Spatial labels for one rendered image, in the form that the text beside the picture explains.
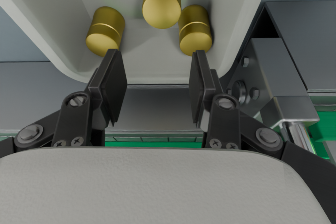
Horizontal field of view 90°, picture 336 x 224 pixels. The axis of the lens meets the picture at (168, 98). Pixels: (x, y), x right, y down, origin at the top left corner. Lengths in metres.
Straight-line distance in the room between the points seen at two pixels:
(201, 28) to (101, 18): 0.10
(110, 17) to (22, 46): 0.19
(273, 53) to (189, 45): 0.08
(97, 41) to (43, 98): 0.15
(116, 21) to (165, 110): 0.12
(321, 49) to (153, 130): 0.19
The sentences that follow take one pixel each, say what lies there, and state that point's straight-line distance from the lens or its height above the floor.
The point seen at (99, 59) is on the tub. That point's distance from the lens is 0.21.
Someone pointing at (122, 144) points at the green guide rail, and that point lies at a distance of 0.24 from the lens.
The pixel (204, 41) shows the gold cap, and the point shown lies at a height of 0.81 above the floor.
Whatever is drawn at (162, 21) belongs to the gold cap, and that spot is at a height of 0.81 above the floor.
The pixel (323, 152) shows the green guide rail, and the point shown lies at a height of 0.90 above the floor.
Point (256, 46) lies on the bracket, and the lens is 0.18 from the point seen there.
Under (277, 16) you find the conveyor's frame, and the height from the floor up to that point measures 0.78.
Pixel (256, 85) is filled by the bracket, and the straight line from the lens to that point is 0.17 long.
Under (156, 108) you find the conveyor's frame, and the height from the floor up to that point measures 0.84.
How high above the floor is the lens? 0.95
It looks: 30 degrees down
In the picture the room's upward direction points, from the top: 179 degrees counter-clockwise
